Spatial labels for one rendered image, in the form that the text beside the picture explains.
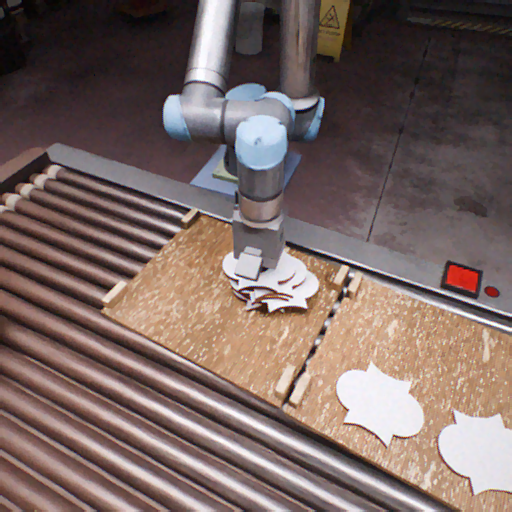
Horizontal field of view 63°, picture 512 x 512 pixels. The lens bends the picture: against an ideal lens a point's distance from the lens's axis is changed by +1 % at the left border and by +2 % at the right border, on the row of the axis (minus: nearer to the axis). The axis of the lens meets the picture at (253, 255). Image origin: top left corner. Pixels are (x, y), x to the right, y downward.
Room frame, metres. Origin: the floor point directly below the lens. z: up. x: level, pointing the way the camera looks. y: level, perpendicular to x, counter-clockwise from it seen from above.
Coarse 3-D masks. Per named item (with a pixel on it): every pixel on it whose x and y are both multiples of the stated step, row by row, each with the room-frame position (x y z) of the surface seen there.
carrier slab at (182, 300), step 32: (192, 224) 0.74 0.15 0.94; (224, 224) 0.74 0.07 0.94; (160, 256) 0.64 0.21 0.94; (192, 256) 0.64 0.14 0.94; (224, 256) 0.64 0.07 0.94; (160, 288) 0.54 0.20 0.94; (192, 288) 0.54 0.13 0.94; (224, 288) 0.54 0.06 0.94; (320, 288) 0.54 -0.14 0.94; (128, 320) 0.46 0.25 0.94; (160, 320) 0.46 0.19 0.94; (192, 320) 0.46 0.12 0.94; (224, 320) 0.46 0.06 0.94; (256, 320) 0.46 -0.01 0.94; (288, 320) 0.46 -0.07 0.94; (320, 320) 0.46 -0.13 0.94; (192, 352) 0.39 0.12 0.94; (224, 352) 0.39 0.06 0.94; (256, 352) 0.39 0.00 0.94; (288, 352) 0.39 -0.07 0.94; (256, 384) 0.33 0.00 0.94
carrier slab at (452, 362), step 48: (384, 288) 0.54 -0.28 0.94; (336, 336) 0.42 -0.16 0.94; (384, 336) 0.43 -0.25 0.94; (432, 336) 0.43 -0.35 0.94; (480, 336) 0.43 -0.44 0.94; (336, 384) 0.33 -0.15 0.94; (432, 384) 0.33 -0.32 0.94; (480, 384) 0.33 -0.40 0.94; (336, 432) 0.24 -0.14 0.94; (432, 432) 0.25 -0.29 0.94; (432, 480) 0.17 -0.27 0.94
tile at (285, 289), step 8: (296, 264) 0.56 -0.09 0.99; (296, 272) 0.54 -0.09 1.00; (304, 272) 0.54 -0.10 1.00; (296, 280) 0.52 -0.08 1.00; (304, 280) 0.52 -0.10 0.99; (280, 288) 0.50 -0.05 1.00; (288, 288) 0.50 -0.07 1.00; (256, 296) 0.48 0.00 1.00; (264, 296) 0.48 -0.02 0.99; (288, 296) 0.48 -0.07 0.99
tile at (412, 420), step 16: (368, 368) 0.35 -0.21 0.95; (352, 384) 0.32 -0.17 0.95; (368, 384) 0.32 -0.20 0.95; (384, 384) 0.32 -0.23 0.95; (400, 384) 0.32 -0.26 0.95; (352, 400) 0.29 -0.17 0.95; (368, 400) 0.29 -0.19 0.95; (384, 400) 0.29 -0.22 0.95; (400, 400) 0.29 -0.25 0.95; (352, 416) 0.27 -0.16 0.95; (368, 416) 0.27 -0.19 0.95; (384, 416) 0.27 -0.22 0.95; (400, 416) 0.27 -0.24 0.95; (416, 416) 0.27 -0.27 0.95; (384, 432) 0.24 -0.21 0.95; (400, 432) 0.24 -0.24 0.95; (416, 432) 0.24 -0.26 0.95
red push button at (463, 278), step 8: (448, 272) 0.59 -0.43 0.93; (456, 272) 0.59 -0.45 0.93; (464, 272) 0.59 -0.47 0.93; (472, 272) 0.59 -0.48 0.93; (448, 280) 0.57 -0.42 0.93; (456, 280) 0.57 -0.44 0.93; (464, 280) 0.57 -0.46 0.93; (472, 280) 0.57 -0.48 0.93; (464, 288) 0.55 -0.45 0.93; (472, 288) 0.55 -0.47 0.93
